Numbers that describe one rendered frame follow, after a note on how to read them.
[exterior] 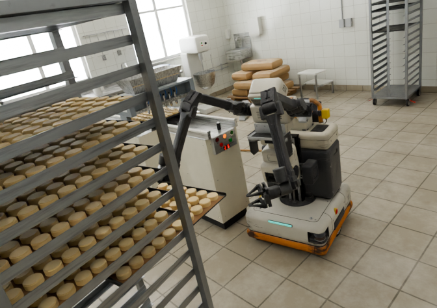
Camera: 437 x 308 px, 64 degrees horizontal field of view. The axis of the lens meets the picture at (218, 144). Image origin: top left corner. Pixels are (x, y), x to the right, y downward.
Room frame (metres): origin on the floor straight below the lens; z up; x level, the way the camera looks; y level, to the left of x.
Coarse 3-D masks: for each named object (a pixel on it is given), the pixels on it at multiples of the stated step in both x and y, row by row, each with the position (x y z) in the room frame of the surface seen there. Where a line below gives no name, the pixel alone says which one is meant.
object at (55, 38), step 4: (48, 32) 1.41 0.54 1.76; (52, 32) 1.39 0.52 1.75; (56, 32) 1.40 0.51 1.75; (52, 36) 1.39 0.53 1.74; (56, 36) 1.40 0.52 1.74; (60, 36) 1.41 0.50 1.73; (52, 40) 1.40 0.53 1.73; (56, 40) 1.39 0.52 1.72; (60, 40) 1.41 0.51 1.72; (52, 44) 1.41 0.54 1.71; (56, 44) 1.39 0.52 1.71; (60, 44) 1.40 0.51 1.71; (56, 48) 1.39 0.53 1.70; (68, 60) 1.41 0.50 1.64; (60, 64) 1.40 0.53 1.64; (64, 64) 1.39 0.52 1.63; (68, 64) 1.41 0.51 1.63; (60, 68) 1.41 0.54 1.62; (64, 68) 1.39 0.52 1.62; (68, 68) 1.40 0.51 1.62; (72, 80) 1.40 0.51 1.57; (68, 84) 1.40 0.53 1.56; (140, 280) 1.40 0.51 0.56; (140, 284) 1.40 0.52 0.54
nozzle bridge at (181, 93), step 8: (184, 80) 3.27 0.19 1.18; (192, 80) 3.33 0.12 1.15; (160, 88) 3.09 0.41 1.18; (168, 88) 3.25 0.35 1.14; (184, 88) 3.36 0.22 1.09; (192, 88) 3.31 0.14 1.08; (176, 96) 3.25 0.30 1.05; (184, 96) 3.28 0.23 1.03; (144, 104) 3.07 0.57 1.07; (120, 112) 3.03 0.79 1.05; (128, 112) 2.91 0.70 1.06; (136, 112) 2.95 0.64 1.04; (128, 120) 2.97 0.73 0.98
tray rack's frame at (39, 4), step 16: (0, 0) 0.83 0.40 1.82; (16, 0) 0.86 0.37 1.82; (32, 0) 0.89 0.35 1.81; (48, 0) 0.92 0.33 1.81; (64, 0) 0.95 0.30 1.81; (80, 0) 0.98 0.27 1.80; (96, 0) 1.02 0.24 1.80; (112, 0) 1.06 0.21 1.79; (0, 16) 0.84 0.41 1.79; (0, 288) 0.65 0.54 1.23; (0, 304) 0.64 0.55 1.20
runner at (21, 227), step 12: (156, 144) 1.11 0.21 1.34; (144, 156) 1.06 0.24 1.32; (120, 168) 0.99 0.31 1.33; (96, 180) 0.92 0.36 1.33; (108, 180) 0.95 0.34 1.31; (72, 192) 0.86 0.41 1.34; (84, 192) 0.88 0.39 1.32; (60, 204) 0.83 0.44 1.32; (36, 216) 0.78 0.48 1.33; (48, 216) 0.80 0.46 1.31; (12, 228) 0.73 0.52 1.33; (24, 228) 0.75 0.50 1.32; (0, 240) 0.71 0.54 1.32
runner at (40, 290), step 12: (168, 192) 1.11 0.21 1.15; (156, 204) 1.06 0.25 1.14; (144, 216) 1.01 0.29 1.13; (120, 228) 0.94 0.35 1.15; (108, 240) 0.90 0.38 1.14; (96, 252) 0.86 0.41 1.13; (72, 264) 0.80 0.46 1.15; (60, 276) 0.77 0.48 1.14; (36, 288) 0.73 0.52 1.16; (48, 288) 0.74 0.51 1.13; (24, 300) 0.70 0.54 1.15
